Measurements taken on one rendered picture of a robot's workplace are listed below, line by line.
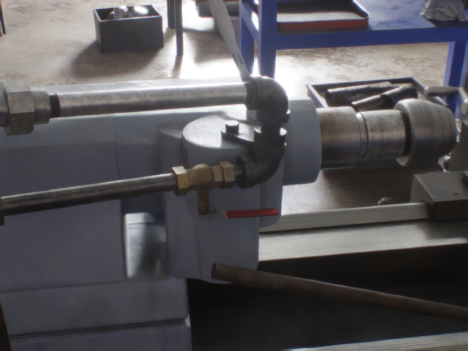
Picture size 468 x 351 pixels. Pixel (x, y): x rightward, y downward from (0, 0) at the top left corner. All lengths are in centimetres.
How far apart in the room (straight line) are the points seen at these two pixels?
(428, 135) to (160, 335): 41
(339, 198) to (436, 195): 171
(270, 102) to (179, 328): 29
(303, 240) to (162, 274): 38
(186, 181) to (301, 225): 52
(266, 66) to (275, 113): 203
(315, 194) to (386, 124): 206
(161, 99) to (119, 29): 395
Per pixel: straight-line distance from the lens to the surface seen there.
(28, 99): 60
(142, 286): 84
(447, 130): 93
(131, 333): 84
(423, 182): 129
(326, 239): 117
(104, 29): 458
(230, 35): 80
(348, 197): 295
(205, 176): 70
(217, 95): 67
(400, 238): 120
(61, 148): 80
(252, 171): 72
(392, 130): 91
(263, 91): 69
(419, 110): 92
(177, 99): 66
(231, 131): 75
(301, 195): 294
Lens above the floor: 149
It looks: 29 degrees down
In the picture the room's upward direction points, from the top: straight up
